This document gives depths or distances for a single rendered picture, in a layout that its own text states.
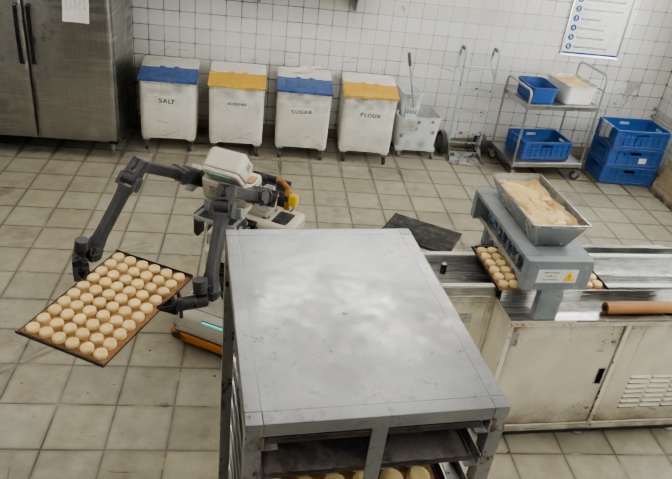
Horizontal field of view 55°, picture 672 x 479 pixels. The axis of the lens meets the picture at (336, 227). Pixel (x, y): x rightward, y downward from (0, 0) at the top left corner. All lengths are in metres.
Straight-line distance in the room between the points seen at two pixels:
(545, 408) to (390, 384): 2.56
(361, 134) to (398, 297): 5.07
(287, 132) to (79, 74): 1.94
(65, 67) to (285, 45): 2.11
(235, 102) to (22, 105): 1.87
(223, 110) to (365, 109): 1.36
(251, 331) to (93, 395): 2.58
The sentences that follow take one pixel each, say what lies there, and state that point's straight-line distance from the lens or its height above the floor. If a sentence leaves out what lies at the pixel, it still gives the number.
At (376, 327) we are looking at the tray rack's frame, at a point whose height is 1.82.
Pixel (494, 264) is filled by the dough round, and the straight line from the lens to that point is 3.45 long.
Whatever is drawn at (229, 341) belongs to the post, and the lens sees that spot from 1.79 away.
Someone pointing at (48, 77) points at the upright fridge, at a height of 0.74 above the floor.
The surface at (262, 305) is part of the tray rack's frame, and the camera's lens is 1.37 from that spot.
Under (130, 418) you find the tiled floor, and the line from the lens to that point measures 3.67.
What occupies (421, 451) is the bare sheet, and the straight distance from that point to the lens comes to 1.33.
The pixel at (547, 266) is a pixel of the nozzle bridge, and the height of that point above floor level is 1.15.
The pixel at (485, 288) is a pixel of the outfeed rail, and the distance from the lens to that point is 3.29.
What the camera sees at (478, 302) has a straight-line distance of 3.32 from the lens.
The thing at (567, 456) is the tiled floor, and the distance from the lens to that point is 3.89.
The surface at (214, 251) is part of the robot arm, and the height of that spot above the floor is 1.14.
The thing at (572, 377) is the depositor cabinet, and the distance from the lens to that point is 3.64.
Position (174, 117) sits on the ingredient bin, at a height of 0.35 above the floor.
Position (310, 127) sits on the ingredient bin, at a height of 0.35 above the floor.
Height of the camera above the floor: 2.64
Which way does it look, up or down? 30 degrees down
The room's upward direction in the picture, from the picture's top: 7 degrees clockwise
